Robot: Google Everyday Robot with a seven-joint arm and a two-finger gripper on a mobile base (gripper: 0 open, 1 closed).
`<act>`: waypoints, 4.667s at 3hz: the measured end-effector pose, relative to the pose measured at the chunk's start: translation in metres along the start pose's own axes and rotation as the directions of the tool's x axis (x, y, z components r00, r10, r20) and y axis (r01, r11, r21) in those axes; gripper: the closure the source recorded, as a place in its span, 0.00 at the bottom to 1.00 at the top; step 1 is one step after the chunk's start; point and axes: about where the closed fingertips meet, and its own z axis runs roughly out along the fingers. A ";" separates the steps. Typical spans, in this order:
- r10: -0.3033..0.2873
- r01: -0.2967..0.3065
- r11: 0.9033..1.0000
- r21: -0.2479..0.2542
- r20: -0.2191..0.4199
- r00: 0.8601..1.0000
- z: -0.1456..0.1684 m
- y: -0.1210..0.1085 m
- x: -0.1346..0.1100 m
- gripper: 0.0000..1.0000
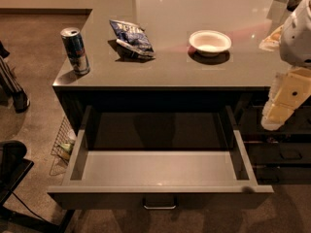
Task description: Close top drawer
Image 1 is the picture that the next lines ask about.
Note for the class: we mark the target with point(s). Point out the wire mesh basket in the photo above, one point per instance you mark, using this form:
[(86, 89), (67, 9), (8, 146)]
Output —
[(62, 148)]

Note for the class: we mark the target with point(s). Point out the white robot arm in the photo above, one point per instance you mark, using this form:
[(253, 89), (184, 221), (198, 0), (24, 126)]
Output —
[(293, 38)]

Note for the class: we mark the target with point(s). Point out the dark grey counter cabinet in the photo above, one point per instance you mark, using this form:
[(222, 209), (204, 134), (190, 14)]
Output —
[(178, 79)]

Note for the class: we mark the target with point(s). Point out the silver drawer handle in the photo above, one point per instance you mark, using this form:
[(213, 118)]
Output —
[(159, 203)]

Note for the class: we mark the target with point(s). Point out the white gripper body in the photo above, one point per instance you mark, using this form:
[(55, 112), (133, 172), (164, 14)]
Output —
[(297, 39)]

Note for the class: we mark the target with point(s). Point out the blue chip bag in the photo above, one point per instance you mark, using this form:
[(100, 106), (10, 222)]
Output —
[(133, 39)]

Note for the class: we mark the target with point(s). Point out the blue silver drink can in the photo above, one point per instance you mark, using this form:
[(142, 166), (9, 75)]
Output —
[(75, 49)]

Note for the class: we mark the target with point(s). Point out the white paper bowl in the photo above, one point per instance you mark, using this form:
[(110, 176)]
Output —
[(209, 42)]

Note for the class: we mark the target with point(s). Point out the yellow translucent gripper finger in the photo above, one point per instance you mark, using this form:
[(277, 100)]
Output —
[(274, 116)]

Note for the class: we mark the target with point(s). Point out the grey top drawer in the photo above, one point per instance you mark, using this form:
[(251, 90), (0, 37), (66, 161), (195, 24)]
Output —
[(120, 158)]

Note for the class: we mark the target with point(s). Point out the dark right side drawers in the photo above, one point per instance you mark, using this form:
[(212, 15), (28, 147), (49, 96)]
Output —
[(282, 156)]

